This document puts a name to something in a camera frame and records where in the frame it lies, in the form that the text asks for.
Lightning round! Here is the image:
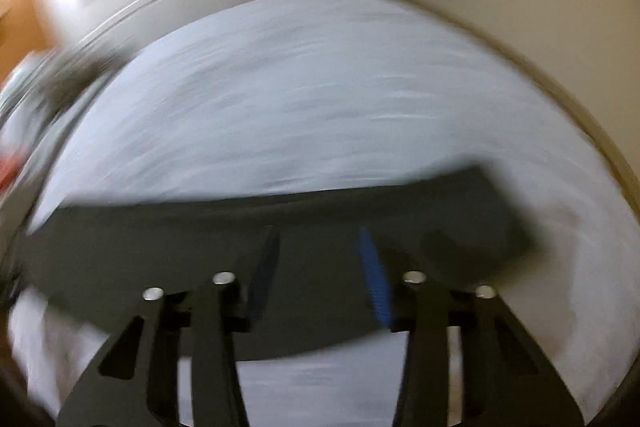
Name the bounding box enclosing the grey comforter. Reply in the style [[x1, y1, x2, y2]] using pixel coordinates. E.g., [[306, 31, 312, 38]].
[[0, 52, 116, 218]]

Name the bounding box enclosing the pink blanket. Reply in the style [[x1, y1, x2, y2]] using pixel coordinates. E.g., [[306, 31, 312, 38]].
[[0, 153, 23, 194]]

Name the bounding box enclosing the dark grey towel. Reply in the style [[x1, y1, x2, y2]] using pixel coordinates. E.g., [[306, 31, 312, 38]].
[[20, 163, 543, 360]]

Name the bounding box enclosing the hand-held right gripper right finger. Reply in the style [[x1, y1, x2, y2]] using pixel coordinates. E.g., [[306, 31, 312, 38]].
[[357, 227, 586, 427]]

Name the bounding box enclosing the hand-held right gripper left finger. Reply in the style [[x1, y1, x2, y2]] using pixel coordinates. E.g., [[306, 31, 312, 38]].
[[56, 226, 282, 427]]

